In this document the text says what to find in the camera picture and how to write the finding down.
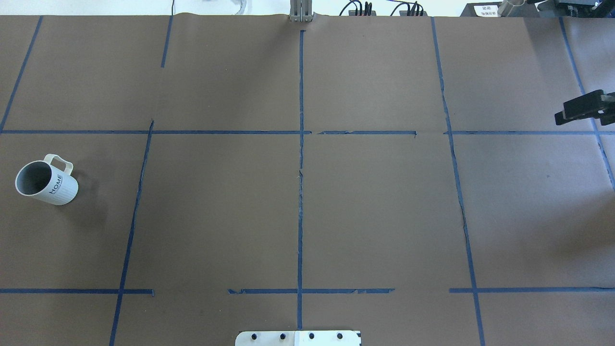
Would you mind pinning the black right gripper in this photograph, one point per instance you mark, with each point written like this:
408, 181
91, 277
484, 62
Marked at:
587, 108

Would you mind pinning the white ribbed HOME mug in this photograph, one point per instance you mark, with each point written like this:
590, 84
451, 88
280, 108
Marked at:
48, 180

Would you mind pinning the aluminium frame post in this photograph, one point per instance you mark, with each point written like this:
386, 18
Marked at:
301, 11

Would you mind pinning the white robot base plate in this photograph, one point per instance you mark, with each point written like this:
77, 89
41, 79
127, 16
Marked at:
299, 338

